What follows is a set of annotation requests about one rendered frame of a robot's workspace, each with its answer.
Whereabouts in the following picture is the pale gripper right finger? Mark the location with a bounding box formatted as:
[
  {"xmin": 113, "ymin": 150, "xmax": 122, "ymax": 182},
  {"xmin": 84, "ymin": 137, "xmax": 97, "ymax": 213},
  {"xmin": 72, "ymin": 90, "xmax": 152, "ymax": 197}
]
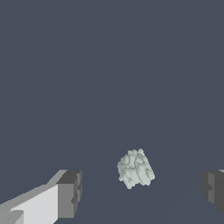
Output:
[{"xmin": 199, "ymin": 169, "xmax": 224, "ymax": 216}]

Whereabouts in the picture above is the pale green lumpy object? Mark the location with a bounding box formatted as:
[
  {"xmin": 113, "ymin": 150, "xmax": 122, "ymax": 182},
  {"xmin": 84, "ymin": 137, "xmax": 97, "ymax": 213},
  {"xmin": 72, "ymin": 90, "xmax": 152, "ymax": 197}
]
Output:
[{"xmin": 116, "ymin": 148, "xmax": 156, "ymax": 190}]

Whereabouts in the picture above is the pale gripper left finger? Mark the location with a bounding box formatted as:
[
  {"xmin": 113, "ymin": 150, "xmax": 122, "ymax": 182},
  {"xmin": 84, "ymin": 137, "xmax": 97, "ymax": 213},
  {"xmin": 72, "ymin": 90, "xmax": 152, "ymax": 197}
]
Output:
[{"xmin": 0, "ymin": 169, "xmax": 83, "ymax": 224}]

